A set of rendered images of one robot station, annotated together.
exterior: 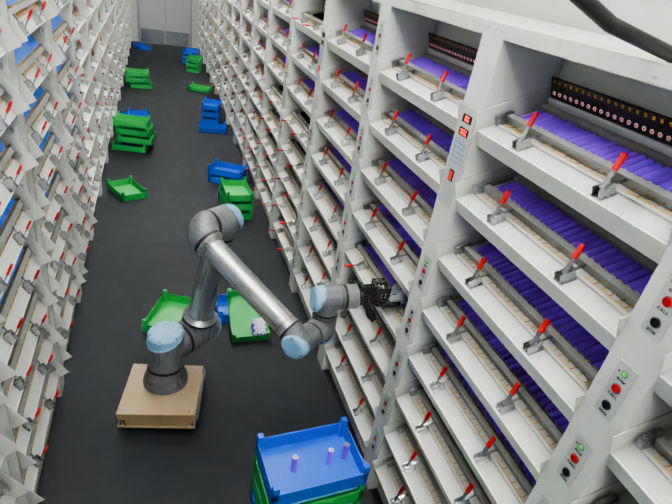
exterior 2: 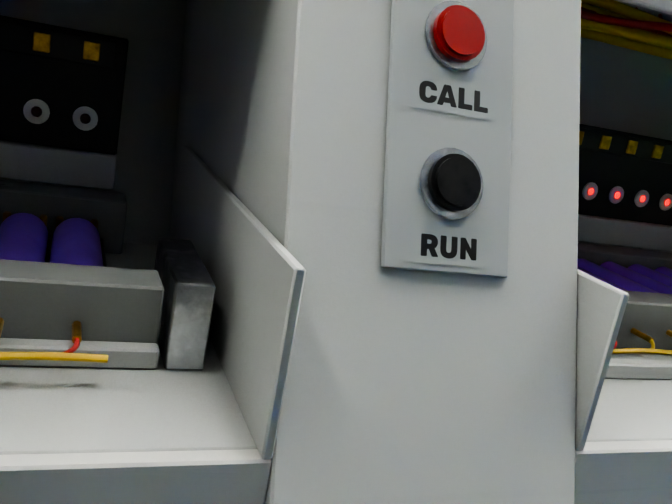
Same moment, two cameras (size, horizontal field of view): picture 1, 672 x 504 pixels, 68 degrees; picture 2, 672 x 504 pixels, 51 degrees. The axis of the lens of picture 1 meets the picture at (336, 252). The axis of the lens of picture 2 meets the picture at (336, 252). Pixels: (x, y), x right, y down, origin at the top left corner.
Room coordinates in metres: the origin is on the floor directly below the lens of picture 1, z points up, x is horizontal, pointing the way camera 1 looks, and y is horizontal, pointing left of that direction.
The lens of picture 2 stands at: (1.40, -0.09, 0.76)
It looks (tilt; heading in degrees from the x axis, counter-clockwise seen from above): 6 degrees up; 271
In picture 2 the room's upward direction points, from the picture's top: 3 degrees clockwise
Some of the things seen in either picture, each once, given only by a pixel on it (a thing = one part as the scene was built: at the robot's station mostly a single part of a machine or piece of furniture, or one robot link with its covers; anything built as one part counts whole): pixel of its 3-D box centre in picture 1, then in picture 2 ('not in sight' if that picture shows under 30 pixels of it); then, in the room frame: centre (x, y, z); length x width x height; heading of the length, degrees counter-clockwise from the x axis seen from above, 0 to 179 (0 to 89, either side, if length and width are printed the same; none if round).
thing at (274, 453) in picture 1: (311, 458); not in sight; (1.02, -0.04, 0.52); 0.30 x 0.20 x 0.08; 116
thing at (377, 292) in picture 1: (372, 293); not in sight; (1.53, -0.16, 0.82); 0.12 x 0.08 x 0.09; 112
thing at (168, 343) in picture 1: (167, 345); not in sight; (1.61, 0.64, 0.32); 0.17 x 0.15 x 0.18; 151
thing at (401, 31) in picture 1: (367, 215); not in sight; (2.06, -0.11, 0.89); 0.20 x 0.09 x 1.77; 113
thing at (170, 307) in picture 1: (171, 312); not in sight; (2.16, 0.84, 0.04); 0.30 x 0.20 x 0.08; 0
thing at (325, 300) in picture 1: (328, 298); not in sight; (1.47, 0.00, 0.81); 0.12 x 0.09 x 0.10; 112
